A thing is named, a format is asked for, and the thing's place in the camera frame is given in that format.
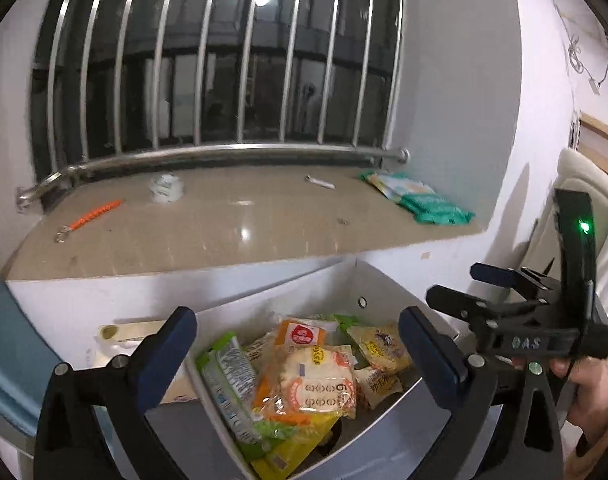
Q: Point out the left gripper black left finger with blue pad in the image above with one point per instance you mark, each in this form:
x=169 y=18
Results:
x=69 y=441

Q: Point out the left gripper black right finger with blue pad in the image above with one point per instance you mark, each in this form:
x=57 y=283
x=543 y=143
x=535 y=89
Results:
x=526 y=443

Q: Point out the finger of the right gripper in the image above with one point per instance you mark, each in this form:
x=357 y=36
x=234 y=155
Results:
x=526 y=283
x=464 y=307

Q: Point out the rice cracker snack pack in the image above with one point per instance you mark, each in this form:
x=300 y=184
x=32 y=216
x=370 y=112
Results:
x=303 y=382

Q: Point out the green snack bag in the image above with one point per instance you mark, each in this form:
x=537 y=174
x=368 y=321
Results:
x=231 y=381

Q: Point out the brown sleeve forearm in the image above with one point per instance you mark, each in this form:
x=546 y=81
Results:
x=588 y=461

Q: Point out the person's right hand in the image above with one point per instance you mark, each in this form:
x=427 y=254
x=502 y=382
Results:
x=589 y=410

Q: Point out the blue curtain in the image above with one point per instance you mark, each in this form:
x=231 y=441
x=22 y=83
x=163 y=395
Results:
x=26 y=364

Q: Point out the white cardboard box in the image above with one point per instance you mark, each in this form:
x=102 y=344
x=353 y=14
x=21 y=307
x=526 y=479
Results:
x=350 y=293

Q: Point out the yellow snack packet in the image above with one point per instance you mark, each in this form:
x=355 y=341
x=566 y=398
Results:
x=382 y=347

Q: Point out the beige chair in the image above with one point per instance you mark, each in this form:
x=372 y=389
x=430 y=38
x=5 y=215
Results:
x=575 y=173

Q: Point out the orange snack packet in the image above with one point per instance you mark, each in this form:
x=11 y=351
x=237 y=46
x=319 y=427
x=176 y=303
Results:
x=293 y=333

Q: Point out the orange beaded tool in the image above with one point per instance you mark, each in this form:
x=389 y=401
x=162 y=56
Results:
x=65 y=230

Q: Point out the small white tube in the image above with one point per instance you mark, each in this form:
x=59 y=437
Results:
x=320 y=183

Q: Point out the white tape roll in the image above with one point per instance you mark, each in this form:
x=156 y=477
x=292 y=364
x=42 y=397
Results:
x=166 y=189

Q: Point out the steel window guard rail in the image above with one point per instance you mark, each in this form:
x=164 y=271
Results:
x=123 y=84

